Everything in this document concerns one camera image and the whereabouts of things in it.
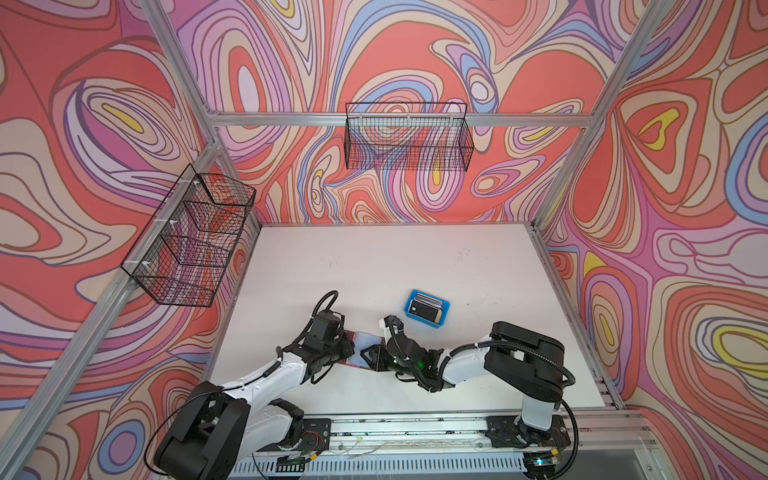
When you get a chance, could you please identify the red leather card holder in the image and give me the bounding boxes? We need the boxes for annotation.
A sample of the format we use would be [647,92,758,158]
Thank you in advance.
[340,330,384,370]

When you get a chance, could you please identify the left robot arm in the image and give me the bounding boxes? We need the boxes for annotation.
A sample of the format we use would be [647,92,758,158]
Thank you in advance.
[143,290,354,479]

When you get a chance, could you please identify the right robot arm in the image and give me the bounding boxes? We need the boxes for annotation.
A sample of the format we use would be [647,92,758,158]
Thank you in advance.
[360,316,576,448]

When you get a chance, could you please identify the dark credit card stack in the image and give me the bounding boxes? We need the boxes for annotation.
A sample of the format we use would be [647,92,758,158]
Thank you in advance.
[408,293,443,325]

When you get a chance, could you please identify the blue plastic card tray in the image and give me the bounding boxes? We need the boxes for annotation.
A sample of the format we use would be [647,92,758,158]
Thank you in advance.
[404,289,451,328]

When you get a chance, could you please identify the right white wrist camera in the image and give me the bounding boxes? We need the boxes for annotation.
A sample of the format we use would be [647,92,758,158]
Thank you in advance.
[379,315,403,343]

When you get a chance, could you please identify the black wire basket left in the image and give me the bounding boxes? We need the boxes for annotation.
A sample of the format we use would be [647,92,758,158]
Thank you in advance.
[121,165,256,308]

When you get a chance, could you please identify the black wire basket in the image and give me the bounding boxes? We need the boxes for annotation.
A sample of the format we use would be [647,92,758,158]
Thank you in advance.
[121,165,256,308]
[343,101,475,172]

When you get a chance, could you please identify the black wire basket back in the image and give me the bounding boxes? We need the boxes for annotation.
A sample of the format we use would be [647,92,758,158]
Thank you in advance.
[343,101,475,172]

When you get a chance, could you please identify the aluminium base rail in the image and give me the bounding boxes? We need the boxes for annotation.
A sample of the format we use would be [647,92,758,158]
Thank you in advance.
[161,407,667,480]

